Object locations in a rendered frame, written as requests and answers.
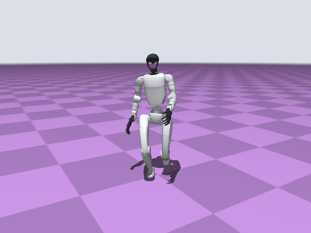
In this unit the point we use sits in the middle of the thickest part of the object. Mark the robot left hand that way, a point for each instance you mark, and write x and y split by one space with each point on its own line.
168 116

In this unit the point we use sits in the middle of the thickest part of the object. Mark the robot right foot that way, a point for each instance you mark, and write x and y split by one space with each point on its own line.
151 172

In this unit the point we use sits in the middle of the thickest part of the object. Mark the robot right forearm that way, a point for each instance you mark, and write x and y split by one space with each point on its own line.
134 109

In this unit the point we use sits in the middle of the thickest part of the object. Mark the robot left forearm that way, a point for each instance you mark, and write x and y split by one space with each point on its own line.
172 102

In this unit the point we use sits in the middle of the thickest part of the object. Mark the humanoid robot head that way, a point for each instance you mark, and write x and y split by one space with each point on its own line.
152 58

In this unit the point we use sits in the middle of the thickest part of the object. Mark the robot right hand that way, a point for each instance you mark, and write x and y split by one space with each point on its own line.
129 123

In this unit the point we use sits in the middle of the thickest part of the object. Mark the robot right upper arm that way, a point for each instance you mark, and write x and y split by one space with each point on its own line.
138 88

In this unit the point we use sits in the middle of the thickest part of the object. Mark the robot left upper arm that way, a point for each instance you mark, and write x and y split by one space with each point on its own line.
171 85

